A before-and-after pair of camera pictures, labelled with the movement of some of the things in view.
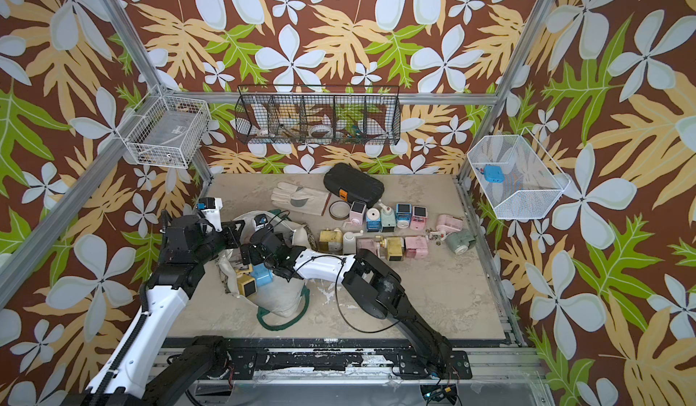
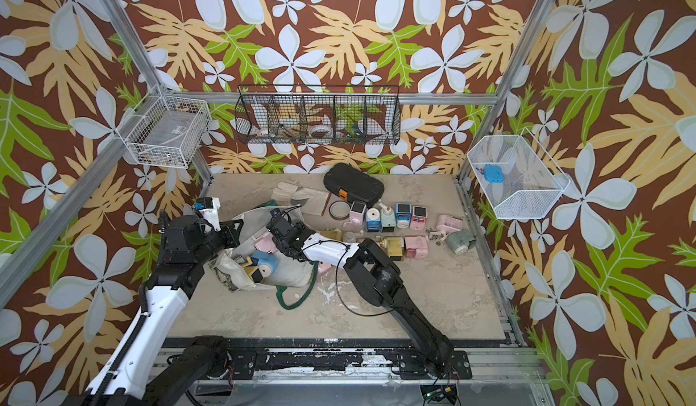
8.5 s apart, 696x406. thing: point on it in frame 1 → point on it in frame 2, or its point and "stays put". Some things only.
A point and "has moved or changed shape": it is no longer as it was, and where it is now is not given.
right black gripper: x=255 y=253 → x=298 y=226
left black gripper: x=232 y=232 stays put
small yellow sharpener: x=246 y=285 → x=253 y=271
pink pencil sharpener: x=419 y=217 stays put
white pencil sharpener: x=349 y=242 stays put
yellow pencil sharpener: x=394 y=248 stays put
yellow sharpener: x=330 y=241 stays put
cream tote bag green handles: x=284 y=303 has moved or changed shape
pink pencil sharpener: x=416 y=247 stays put
